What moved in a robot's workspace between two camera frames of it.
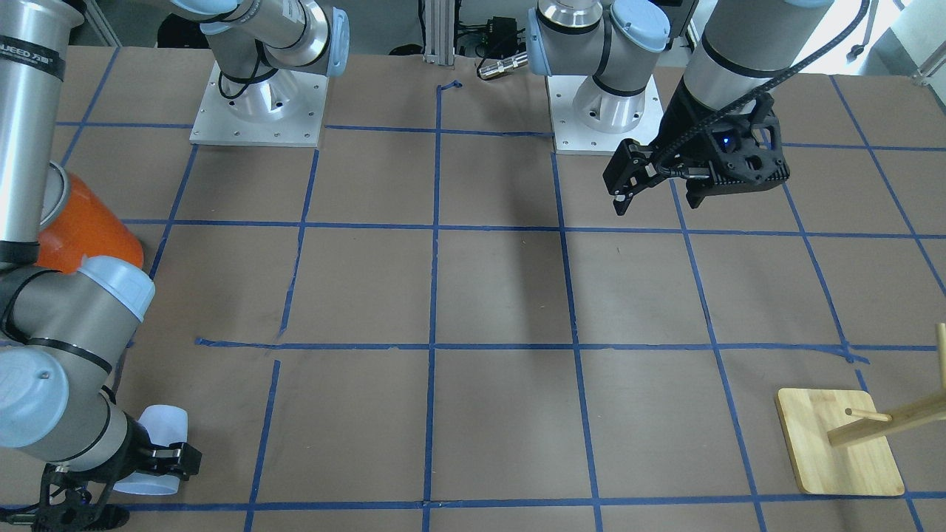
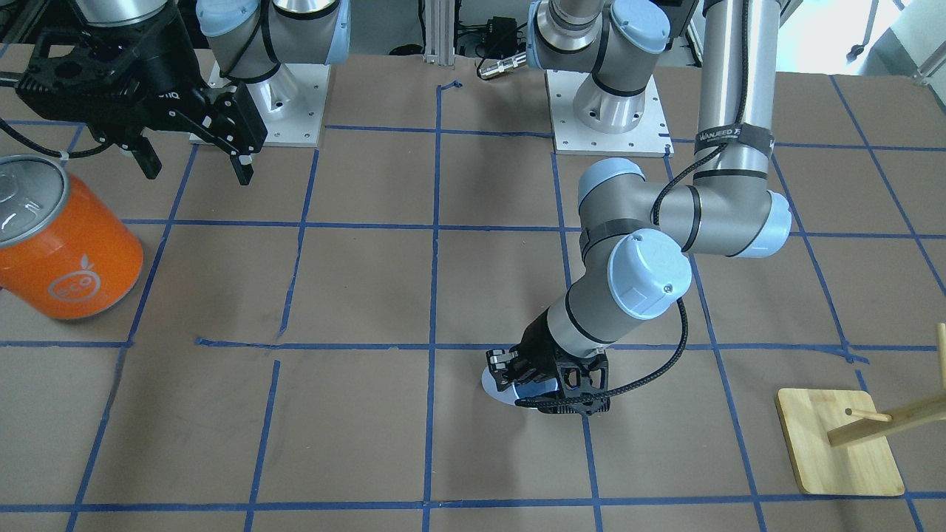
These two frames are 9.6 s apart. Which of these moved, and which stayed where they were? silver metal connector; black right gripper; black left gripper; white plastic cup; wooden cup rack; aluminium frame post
Moved: black right gripper; white plastic cup; black left gripper
Stayed: wooden cup rack; silver metal connector; aluminium frame post
